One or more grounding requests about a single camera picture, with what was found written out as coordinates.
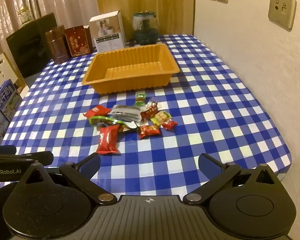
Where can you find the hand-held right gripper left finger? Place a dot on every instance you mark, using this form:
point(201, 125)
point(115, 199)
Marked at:
point(90, 166)

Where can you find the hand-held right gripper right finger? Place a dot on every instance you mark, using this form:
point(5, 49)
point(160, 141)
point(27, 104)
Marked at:
point(208, 166)

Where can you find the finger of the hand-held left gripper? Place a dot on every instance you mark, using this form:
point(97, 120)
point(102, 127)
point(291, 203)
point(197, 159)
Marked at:
point(2, 149)
point(27, 158)

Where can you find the large red snack packet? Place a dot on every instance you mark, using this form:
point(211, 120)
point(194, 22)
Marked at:
point(106, 140)

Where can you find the silver white snack pouch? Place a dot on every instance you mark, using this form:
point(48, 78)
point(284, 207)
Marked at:
point(100, 120)

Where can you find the small red candy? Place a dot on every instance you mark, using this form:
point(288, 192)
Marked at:
point(169, 124)

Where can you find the dark clear snack packet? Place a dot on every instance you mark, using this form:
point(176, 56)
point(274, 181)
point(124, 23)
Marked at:
point(126, 112)

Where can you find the yellow green candy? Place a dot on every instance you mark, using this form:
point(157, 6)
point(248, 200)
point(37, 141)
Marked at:
point(161, 117)

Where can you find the red labelled snack packet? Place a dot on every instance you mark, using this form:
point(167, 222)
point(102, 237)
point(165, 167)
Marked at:
point(150, 110)

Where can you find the small green snack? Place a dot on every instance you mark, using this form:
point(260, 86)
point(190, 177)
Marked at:
point(140, 98)

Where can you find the orange plastic tray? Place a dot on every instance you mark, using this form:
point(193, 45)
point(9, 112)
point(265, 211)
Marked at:
point(130, 57)

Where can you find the blue checked tablecloth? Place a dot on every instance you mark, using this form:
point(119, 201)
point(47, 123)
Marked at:
point(190, 130)

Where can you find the blue milk carton box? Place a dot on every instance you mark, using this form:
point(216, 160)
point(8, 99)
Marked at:
point(7, 100)

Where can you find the white wooden chair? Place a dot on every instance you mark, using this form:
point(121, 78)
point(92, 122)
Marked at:
point(0, 67)

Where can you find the black flat panel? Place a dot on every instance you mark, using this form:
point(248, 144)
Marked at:
point(27, 50)

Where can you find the brown metal tin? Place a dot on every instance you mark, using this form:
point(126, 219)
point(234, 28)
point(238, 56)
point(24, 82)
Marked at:
point(56, 47)

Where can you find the red gold printed box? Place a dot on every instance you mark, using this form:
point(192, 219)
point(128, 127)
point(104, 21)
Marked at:
point(77, 42)

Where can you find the white humidifier box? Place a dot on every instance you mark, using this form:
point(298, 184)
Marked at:
point(107, 42)

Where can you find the small jar with lid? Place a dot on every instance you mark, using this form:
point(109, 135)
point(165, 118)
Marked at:
point(25, 17)

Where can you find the glass jar green lid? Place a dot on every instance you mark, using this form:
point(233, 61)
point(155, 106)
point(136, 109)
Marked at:
point(145, 30)

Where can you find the beige curtain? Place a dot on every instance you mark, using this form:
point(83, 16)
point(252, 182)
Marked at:
point(52, 0)

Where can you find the wooden panel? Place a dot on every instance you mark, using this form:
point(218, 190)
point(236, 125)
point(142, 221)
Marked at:
point(152, 0)

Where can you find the beige network wall plate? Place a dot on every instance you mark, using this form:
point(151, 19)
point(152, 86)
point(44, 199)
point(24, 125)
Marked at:
point(281, 10)

